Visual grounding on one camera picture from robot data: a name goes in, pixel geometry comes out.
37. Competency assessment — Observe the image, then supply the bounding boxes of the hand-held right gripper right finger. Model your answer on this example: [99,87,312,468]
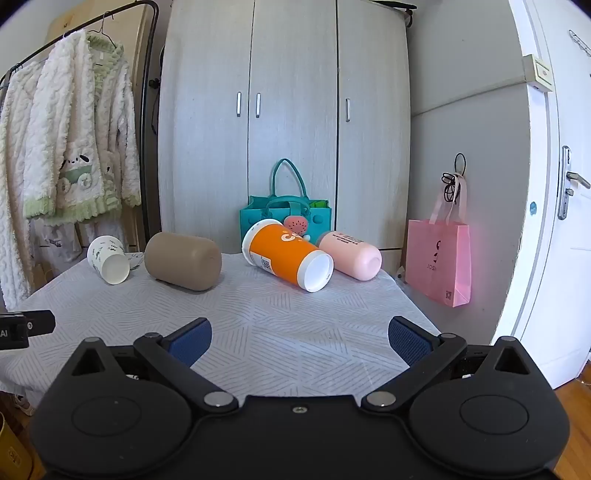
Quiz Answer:
[361,316,546,413]

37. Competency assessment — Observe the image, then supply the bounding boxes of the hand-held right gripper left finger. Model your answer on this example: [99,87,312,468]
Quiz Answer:
[61,318,240,413]

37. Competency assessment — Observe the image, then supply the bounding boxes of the tan matte cup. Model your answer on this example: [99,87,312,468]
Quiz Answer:
[144,232,223,292]

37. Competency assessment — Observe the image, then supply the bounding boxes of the pink cup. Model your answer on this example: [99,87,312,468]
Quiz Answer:
[316,230,383,281]

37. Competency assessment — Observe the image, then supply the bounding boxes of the white paper cup green print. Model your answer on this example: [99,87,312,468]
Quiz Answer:
[87,235,131,285]

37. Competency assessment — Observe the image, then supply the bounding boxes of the orange and white cup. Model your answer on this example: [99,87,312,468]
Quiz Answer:
[242,220,335,293]

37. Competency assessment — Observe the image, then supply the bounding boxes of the white shoe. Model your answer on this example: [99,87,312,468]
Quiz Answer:
[11,392,36,417]

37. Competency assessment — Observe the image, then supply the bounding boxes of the pink paper shopping bag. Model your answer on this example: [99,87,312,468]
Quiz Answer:
[405,173,472,308]

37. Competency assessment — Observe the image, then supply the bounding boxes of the patterned white tablecloth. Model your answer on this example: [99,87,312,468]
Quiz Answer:
[0,251,444,403]

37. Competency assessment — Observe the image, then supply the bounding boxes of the white printed pajama pants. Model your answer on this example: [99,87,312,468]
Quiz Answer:
[28,216,99,278]

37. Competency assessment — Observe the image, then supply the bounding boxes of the yellow cardboard box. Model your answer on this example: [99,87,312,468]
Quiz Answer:
[0,411,36,480]

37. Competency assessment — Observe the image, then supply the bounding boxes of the white fleece robe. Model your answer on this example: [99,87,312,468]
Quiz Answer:
[0,59,49,311]

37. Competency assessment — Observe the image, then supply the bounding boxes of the teal tote bag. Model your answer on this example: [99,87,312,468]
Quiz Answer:
[239,158,332,254]

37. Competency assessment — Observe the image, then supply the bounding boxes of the white door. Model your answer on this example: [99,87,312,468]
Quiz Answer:
[493,0,591,389]

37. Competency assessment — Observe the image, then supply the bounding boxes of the white fleece jacket green trim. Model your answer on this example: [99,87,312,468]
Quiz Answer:
[23,30,142,227]

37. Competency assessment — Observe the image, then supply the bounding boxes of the black clothes rack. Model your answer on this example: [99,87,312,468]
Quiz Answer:
[0,0,161,250]

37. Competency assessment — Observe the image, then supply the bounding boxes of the light grey wooden wardrobe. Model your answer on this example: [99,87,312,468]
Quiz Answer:
[157,0,413,267]

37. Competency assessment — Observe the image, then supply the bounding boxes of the metal door hook rack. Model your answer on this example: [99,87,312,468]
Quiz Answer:
[568,30,591,58]

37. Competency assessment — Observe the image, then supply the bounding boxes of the black hair ties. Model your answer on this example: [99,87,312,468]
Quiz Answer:
[441,153,467,204]

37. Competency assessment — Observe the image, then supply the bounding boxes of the silver door handle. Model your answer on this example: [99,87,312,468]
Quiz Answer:
[557,145,591,221]

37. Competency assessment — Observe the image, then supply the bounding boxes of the beige wall switch box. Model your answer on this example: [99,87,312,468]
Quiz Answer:
[522,54,555,93]

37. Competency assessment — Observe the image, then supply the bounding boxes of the wire clothes hanger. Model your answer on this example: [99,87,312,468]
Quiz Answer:
[62,10,122,49]

